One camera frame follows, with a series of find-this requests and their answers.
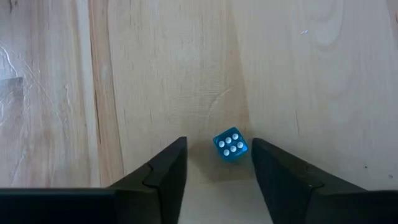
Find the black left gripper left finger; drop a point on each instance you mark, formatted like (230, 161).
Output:
(161, 186)

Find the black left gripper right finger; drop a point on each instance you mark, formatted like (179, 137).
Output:
(286, 186)

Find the small cyan die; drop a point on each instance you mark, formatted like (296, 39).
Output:
(230, 144)

